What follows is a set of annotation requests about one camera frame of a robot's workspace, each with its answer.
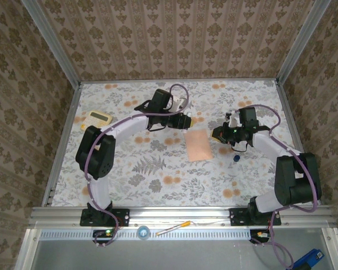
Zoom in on peach paper sheet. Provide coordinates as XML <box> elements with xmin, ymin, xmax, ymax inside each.
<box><xmin>183</xmin><ymin>128</ymin><xmax>214</xmax><ymax>163</ymax></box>

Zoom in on floral patterned table cover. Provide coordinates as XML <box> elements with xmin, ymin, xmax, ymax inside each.
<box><xmin>51</xmin><ymin>80</ymin><xmax>318</xmax><ymax>208</ymax></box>

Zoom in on pale yellow calculator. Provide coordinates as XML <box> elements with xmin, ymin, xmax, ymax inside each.
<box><xmin>80</xmin><ymin>110</ymin><xmax>113</xmax><ymax>131</ymax></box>

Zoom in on white pen with orange cap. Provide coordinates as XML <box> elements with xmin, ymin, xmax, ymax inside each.
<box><xmin>155</xmin><ymin>220</ymin><xmax>192</xmax><ymax>236</ymax></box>

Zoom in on connector board with orange plug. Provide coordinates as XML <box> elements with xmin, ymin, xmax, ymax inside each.
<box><xmin>250</xmin><ymin>229</ymin><xmax>271</xmax><ymax>243</ymax></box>

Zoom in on small blue white tape roll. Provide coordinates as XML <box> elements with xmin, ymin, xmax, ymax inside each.
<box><xmin>137</xmin><ymin>225</ymin><xmax>150</xmax><ymax>240</ymax></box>

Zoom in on connector board with green light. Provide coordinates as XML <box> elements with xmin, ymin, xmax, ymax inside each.
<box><xmin>92</xmin><ymin>228</ymin><xmax>115</xmax><ymax>240</ymax></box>

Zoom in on blue electronic device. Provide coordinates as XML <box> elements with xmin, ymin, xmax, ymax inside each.
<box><xmin>291</xmin><ymin>248</ymin><xmax>325</xmax><ymax>270</ymax></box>

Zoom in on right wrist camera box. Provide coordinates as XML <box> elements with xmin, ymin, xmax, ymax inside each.
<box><xmin>225</xmin><ymin>110</ymin><xmax>239</xmax><ymax>128</ymax></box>

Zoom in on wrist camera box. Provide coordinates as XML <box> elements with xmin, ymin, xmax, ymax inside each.
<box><xmin>171</xmin><ymin>95</ymin><xmax>188</xmax><ymax>112</ymax></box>
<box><xmin>225</xmin><ymin>110</ymin><xmax>239</xmax><ymax>128</ymax></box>

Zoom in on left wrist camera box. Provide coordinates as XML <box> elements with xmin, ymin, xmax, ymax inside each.
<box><xmin>171</xmin><ymin>95</ymin><xmax>188</xmax><ymax>112</ymax></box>

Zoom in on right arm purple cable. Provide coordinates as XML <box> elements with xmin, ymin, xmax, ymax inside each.
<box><xmin>235</xmin><ymin>104</ymin><xmax>319</xmax><ymax>268</ymax></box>

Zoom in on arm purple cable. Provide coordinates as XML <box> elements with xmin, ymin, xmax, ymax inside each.
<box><xmin>235</xmin><ymin>104</ymin><xmax>319</xmax><ymax>268</ymax></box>
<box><xmin>84</xmin><ymin>84</ymin><xmax>191</xmax><ymax>248</ymax></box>

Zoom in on aluminium side rail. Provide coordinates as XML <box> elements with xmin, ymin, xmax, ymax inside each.
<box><xmin>41</xmin><ymin>82</ymin><xmax>83</xmax><ymax>208</ymax></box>
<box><xmin>275</xmin><ymin>80</ymin><xmax>322</xmax><ymax>205</ymax></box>

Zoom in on aluminium back rail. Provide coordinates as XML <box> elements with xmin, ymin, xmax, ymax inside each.
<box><xmin>79</xmin><ymin>78</ymin><xmax>279</xmax><ymax>84</ymax></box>

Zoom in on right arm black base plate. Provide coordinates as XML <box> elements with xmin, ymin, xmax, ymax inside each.
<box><xmin>229</xmin><ymin>208</ymin><xmax>282</xmax><ymax>227</ymax></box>

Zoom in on white cable tie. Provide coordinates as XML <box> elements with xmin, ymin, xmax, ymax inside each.
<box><xmin>193</xmin><ymin>220</ymin><xmax>226</xmax><ymax>227</ymax></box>

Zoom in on aluminium front frame rail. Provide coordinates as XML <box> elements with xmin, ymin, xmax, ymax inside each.
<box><xmin>28</xmin><ymin>206</ymin><xmax>337</xmax><ymax>228</ymax></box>

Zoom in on aluminium frame post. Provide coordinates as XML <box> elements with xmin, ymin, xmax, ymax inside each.
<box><xmin>20</xmin><ymin>0</ymin><xmax>82</xmax><ymax>87</ymax></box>
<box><xmin>275</xmin><ymin>0</ymin><xmax>332</xmax><ymax>84</ymax></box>

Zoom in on slotted grey cable duct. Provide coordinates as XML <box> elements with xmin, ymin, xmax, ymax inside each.
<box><xmin>38</xmin><ymin>228</ymin><xmax>253</xmax><ymax>241</ymax></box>

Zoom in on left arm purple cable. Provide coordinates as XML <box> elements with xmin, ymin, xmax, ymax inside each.
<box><xmin>84</xmin><ymin>84</ymin><xmax>191</xmax><ymax>248</ymax></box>

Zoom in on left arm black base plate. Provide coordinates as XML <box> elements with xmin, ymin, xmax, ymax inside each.
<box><xmin>80</xmin><ymin>208</ymin><xmax>130</xmax><ymax>227</ymax></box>

